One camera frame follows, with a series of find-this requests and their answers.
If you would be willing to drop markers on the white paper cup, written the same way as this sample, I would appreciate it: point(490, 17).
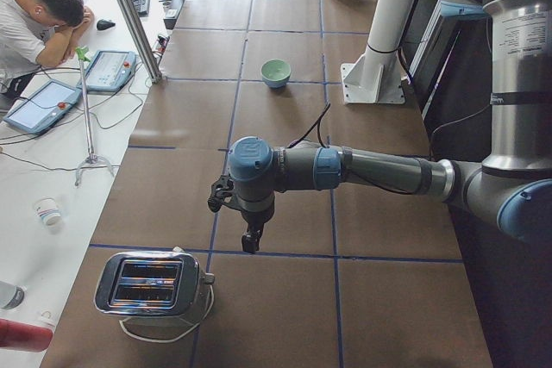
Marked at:
point(47, 210)

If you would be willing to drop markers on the chrome white toaster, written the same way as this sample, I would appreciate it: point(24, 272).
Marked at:
point(155, 288)

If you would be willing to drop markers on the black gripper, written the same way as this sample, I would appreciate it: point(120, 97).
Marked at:
point(255, 219)

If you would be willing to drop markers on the black computer mouse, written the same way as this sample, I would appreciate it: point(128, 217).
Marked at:
point(103, 24)

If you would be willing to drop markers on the white mounting post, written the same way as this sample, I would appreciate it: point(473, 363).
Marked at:
point(374, 78)

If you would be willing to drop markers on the far blue teach pendant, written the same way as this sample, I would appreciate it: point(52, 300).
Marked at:
point(109, 71)

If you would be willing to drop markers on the aluminium frame post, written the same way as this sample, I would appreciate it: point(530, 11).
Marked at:
point(139, 38)

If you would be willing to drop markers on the green bowl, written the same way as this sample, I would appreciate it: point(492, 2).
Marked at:
point(276, 63)

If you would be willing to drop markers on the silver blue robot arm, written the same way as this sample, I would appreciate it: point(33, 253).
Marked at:
point(510, 188)

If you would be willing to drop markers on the person in white shirt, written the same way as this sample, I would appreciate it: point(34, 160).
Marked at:
point(38, 34)

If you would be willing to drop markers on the blue teach pendant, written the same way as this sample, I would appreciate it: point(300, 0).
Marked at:
point(109, 71)
point(43, 108)

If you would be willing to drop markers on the metal stand with green clip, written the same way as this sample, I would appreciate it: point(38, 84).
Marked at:
point(92, 159)

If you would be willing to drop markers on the near blue teach pendant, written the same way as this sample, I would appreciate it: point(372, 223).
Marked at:
point(43, 108)

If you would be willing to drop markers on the red bottle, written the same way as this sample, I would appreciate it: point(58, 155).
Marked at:
point(24, 337)

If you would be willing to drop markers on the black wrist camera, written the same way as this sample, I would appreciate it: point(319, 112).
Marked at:
point(222, 193)

